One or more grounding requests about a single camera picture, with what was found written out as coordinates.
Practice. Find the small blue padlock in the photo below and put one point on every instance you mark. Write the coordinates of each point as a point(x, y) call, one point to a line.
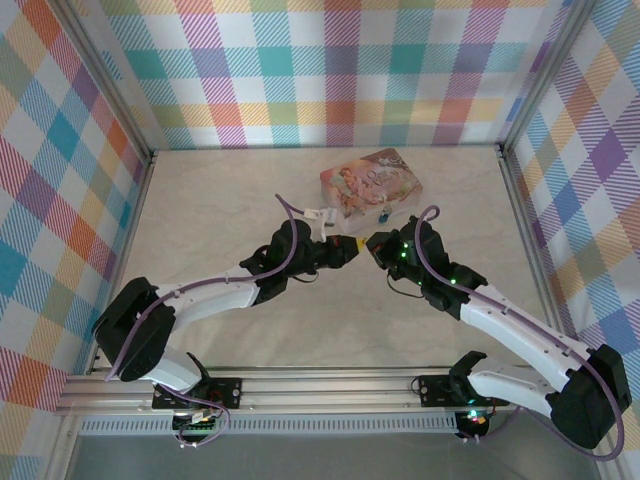
point(384, 218)

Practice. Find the pink illustrated tin box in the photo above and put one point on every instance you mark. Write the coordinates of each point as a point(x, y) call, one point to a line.
point(372, 187)

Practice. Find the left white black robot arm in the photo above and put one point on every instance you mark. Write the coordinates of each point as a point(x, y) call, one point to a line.
point(210, 295)

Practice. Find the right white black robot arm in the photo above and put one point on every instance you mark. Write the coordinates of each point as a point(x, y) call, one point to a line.
point(505, 330)

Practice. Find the lit controller board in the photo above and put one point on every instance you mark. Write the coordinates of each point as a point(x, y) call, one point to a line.
point(474, 417)

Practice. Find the green terminal connector board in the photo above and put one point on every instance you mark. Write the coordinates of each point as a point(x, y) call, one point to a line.
point(197, 426)

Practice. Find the aluminium side rail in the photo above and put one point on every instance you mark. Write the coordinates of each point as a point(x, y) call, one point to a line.
point(127, 245)
point(530, 240)

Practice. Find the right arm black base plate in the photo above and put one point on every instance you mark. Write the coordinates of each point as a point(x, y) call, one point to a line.
point(432, 390)

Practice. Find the aluminium mounting rail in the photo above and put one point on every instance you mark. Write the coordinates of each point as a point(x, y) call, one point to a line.
point(325, 387)

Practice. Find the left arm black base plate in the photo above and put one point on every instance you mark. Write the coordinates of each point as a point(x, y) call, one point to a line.
point(225, 392)

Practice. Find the aluminium frame post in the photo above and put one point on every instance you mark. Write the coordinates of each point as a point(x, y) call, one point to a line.
point(550, 70)
point(107, 75)

